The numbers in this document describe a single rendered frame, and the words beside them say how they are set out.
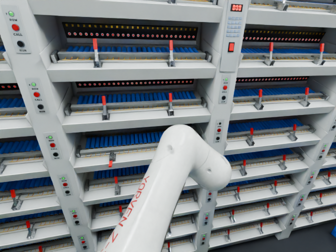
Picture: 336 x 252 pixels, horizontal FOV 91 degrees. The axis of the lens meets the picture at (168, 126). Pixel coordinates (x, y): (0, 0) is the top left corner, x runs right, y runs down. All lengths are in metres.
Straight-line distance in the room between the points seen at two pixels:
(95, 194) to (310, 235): 1.70
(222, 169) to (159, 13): 0.53
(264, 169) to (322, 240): 0.97
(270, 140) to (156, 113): 0.66
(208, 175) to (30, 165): 0.73
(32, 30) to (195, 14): 0.52
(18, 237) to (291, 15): 1.56
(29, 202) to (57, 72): 0.63
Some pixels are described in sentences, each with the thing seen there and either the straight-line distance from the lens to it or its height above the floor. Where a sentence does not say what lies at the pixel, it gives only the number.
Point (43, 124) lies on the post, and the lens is 0.76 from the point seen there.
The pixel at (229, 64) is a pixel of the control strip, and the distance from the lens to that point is 0.74.
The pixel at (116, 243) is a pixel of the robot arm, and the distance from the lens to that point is 0.35.
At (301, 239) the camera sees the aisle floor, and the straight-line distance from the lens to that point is 1.91.
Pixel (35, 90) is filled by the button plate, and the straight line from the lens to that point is 0.72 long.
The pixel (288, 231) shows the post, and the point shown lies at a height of 0.09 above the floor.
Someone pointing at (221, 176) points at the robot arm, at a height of 1.06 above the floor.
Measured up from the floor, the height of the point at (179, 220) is 0.35.
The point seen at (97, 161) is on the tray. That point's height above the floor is 0.91.
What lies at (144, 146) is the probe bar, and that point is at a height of 0.94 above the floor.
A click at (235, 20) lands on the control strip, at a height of 1.46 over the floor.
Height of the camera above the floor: 1.35
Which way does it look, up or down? 24 degrees down
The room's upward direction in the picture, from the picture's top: straight up
